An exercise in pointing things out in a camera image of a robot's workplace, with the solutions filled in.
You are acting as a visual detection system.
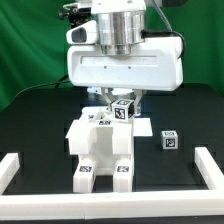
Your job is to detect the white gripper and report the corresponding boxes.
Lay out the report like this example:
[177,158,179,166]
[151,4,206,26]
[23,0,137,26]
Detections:
[66,20,183,116]

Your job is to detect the white tagged cube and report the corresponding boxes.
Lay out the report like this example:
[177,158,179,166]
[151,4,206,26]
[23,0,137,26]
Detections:
[111,99,134,122]
[161,130,178,149]

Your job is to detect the white chair back frame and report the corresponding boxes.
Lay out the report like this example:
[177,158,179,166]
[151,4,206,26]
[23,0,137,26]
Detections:
[66,106,133,155]

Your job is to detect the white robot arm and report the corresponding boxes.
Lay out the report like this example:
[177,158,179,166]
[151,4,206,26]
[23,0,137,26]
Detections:
[66,0,185,120]

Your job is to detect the green backdrop curtain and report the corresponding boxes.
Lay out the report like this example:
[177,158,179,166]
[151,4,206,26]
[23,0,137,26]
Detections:
[0,0,224,110]

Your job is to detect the white U-shaped obstacle fence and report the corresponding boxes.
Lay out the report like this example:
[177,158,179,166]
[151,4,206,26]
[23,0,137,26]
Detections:
[0,147,224,220]

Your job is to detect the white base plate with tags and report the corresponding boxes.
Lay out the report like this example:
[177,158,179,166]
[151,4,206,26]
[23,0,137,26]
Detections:
[133,118,153,137]

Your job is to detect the black cables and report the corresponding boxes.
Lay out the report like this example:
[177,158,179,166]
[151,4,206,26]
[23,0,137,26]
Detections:
[13,74,71,99]

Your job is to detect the black camera stand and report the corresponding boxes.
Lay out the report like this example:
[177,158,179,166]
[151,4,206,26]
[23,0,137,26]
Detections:
[58,3,90,28]

